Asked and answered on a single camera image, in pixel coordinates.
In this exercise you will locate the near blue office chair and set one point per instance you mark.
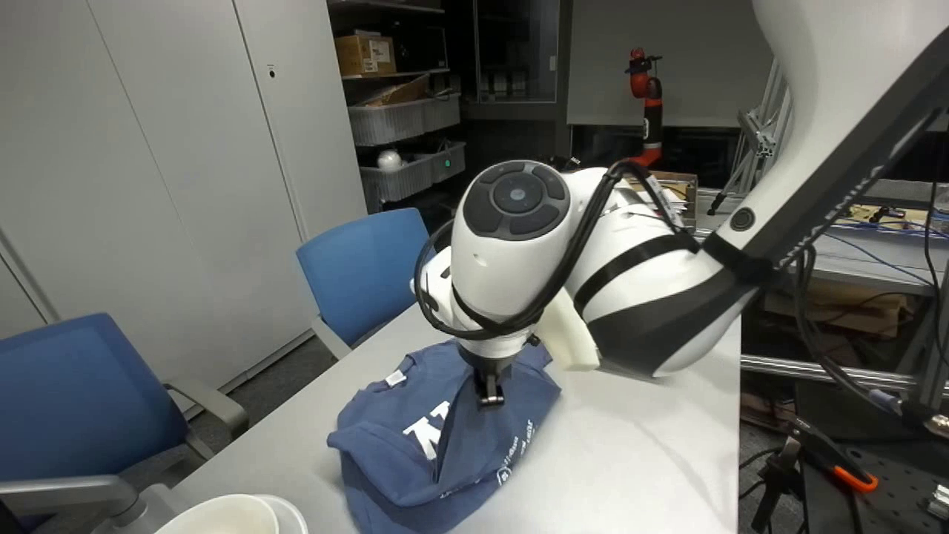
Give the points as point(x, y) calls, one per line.
point(86, 425)

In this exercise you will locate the blue printed T-shirt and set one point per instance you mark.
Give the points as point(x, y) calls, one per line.
point(419, 452)

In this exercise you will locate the white round bowl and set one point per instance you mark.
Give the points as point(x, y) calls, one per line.
point(237, 514)

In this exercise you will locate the cluttered back workbench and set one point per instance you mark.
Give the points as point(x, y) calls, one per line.
point(880, 256)

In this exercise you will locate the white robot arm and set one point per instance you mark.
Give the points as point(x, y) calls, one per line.
point(864, 82)

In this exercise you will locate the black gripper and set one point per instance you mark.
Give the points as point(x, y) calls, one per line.
point(489, 380)

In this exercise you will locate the blue office chair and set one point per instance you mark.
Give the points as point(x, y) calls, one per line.
point(358, 274)
point(86, 425)

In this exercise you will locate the cardboard box on shelf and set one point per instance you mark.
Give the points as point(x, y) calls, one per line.
point(364, 54)

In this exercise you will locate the far blue office chair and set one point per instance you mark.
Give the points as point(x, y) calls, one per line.
point(358, 274)

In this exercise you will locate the grey metal shelf rack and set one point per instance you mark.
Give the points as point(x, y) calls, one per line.
point(407, 122)

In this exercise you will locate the orange handled clamp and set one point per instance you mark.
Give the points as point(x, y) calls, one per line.
point(826, 455)

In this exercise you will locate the red black small robot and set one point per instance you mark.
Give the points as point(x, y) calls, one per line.
point(651, 96)

